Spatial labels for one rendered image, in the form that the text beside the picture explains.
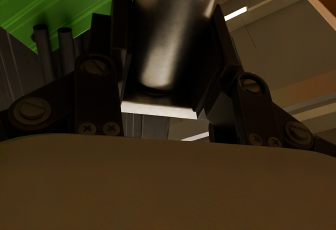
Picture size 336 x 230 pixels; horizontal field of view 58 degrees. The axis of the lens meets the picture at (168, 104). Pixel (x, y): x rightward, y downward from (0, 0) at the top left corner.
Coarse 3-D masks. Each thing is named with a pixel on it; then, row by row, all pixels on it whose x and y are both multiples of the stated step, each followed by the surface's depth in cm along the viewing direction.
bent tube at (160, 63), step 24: (144, 0) 10; (168, 0) 10; (192, 0) 10; (216, 0) 10; (144, 24) 11; (168, 24) 10; (192, 24) 10; (144, 48) 11; (168, 48) 11; (192, 48) 12; (144, 72) 12; (168, 72) 12; (144, 96) 13; (168, 96) 13
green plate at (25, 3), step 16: (0, 0) 20; (16, 0) 20; (32, 0) 20; (48, 0) 20; (64, 0) 20; (80, 0) 20; (96, 0) 20; (0, 16) 21; (16, 16) 21; (32, 16) 21; (48, 16) 21; (64, 16) 21; (80, 16) 21; (16, 32) 22; (32, 32) 22; (48, 32) 22; (80, 32) 22; (32, 48) 23
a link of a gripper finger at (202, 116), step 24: (216, 24) 12; (216, 48) 11; (192, 72) 13; (216, 72) 11; (192, 96) 13; (216, 96) 11; (216, 120) 11; (288, 120) 10; (288, 144) 10; (312, 144) 10
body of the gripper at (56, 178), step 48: (0, 144) 6; (48, 144) 6; (96, 144) 7; (144, 144) 7; (192, 144) 7; (240, 144) 8; (0, 192) 5; (48, 192) 6; (96, 192) 6; (144, 192) 6; (192, 192) 6; (240, 192) 6; (288, 192) 7
